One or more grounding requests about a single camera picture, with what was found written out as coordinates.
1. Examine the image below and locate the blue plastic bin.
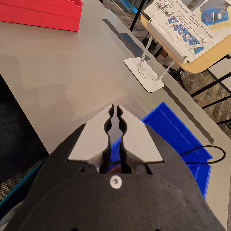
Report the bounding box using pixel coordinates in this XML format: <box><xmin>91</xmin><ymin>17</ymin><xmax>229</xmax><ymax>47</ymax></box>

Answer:
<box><xmin>110</xmin><ymin>102</ymin><xmax>213</xmax><ymax>200</ymax></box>

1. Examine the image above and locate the thin black cable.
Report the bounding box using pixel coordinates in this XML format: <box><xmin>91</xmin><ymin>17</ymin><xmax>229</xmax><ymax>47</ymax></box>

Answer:
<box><xmin>110</xmin><ymin>145</ymin><xmax>226</xmax><ymax>165</ymax></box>

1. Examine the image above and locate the red plastic bin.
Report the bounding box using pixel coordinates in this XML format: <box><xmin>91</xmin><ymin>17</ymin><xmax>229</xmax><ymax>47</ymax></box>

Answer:
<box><xmin>0</xmin><ymin>0</ymin><xmax>84</xmax><ymax>32</ymax></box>

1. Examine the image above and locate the printed instruction sheet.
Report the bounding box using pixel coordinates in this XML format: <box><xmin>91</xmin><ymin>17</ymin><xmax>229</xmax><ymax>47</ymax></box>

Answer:
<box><xmin>143</xmin><ymin>0</ymin><xmax>231</xmax><ymax>62</ymax></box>

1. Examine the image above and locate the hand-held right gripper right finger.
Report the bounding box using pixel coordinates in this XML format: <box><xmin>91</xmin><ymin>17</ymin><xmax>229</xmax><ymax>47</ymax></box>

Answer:
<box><xmin>117</xmin><ymin>105</ymin><xmax>164</xmax><ymax>174</ymax></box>

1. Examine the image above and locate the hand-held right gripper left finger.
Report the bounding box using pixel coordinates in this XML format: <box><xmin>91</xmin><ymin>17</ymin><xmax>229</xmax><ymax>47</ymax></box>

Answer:
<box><xmin>68</xmin><ymin>104</ymin><xmax>114</xmax><ymax>173</ymax></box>

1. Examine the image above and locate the black office chair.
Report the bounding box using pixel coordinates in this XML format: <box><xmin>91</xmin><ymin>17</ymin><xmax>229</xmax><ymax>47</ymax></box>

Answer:
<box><xmin>142</xmin><ymin>36</ymin><xmax>158</xmax><ymax>50</ymax></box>

